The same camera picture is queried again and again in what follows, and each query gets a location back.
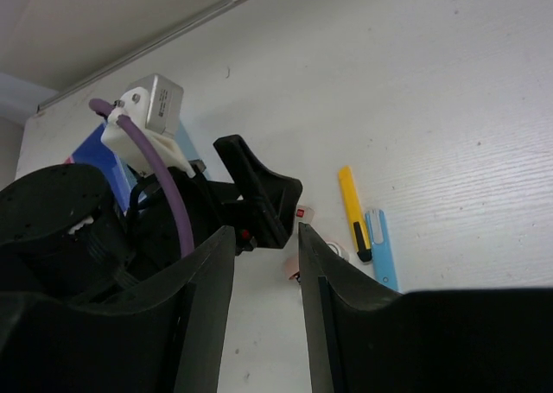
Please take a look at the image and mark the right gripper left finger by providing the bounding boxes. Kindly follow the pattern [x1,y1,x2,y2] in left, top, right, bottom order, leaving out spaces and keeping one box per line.
[1,226,235,392]

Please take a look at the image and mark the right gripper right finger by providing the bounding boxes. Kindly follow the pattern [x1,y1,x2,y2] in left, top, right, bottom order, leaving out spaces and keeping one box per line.
[299,224,552,392]

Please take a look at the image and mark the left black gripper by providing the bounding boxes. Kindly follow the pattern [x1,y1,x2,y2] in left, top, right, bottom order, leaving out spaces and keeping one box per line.
[126,135,302,260]

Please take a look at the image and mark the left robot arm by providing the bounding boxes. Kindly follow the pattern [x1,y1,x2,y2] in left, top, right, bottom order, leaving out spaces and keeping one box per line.
[1,135,302,305]

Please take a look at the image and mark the light blue cutter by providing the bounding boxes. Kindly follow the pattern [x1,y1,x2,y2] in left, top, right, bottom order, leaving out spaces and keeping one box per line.
[365,208,399,292]

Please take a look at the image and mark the yellow utility knife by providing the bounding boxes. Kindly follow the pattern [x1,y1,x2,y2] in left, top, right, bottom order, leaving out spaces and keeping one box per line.
[338,166,372,263]

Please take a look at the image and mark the light blue container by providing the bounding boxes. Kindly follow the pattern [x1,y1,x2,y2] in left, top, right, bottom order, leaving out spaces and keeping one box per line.
[175,122,206,172]

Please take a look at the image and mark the dark blue container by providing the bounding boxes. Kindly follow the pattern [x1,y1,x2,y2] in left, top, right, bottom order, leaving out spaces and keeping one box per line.
[66,124,137,212]

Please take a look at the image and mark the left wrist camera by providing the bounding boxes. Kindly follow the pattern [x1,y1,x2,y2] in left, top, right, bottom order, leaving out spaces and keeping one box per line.
[101,73,195,177]

